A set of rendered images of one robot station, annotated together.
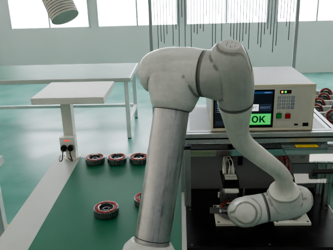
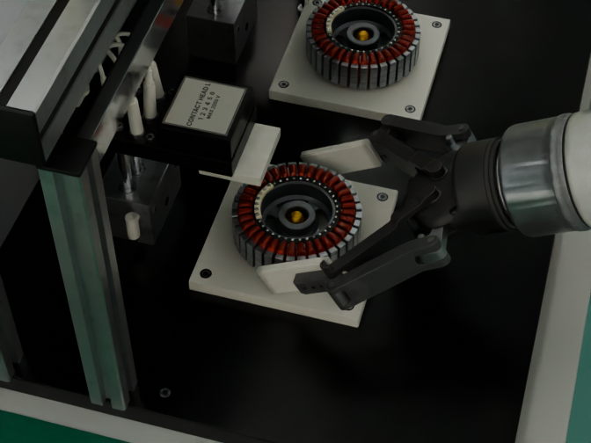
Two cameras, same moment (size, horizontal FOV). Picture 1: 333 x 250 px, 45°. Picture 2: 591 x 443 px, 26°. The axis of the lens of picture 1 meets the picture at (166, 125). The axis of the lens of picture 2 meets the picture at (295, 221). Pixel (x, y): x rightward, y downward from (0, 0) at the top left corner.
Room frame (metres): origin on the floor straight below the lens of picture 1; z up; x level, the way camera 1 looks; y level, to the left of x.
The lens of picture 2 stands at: (1.35, 0.42, 1.65)
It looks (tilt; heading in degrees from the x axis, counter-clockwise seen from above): 50 degrees down; 283
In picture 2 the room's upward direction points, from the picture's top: straight up
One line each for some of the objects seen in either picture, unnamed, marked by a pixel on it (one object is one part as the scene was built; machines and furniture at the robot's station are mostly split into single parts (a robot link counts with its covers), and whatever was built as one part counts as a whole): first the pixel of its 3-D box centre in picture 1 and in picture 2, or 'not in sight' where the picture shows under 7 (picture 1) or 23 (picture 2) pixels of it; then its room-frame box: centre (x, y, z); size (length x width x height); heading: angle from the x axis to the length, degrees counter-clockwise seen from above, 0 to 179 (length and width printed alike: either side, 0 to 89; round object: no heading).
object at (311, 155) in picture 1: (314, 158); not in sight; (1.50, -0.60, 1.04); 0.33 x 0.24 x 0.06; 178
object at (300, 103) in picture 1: (254, 95); not in sight; (1.83, -0.42, 1.22); 0.44 x 0.39 x 0.20; 88
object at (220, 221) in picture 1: (232, 215); (295, 238); (1.51, -0.27, 0.78); 0.15 x 0.15 x 0.01; 88
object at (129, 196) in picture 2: (228, 194); (140, 189); (1.65, -0.28, 0.80); 0.08 x 0.05 x 0.06; 88
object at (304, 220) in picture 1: (288, 214); (361, 58); (1.50, -0.51, 0.78); 0.15 x 0.15 x 0.01; 88
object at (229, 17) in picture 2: not in sight; (222, 16); (1.64, -0.52, 0.80); 0.08 x 0.05 x 0.06; 88
